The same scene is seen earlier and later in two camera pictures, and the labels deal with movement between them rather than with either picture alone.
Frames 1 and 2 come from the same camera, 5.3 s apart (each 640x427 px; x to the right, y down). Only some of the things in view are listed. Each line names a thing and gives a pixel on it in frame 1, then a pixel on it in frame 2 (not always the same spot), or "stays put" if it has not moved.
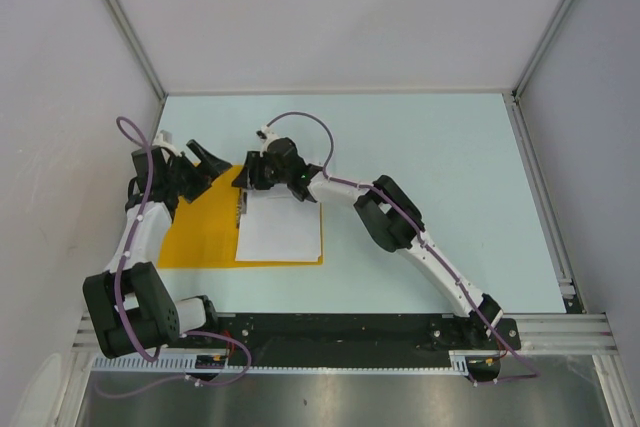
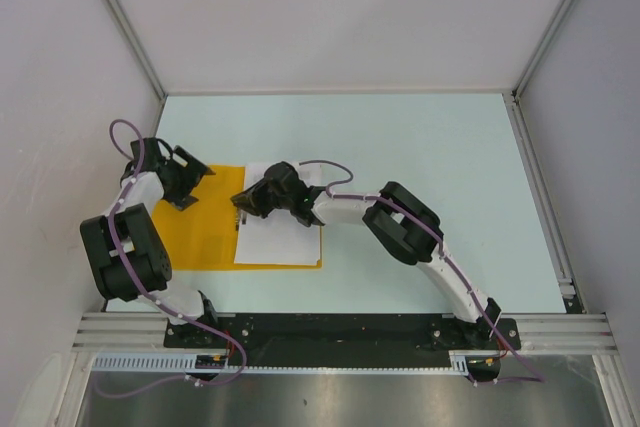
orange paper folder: (202, 233) stays put
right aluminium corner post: (513, 97) stays put
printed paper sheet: (278, 226) stays put
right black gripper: (251, 172) to (252, 200)
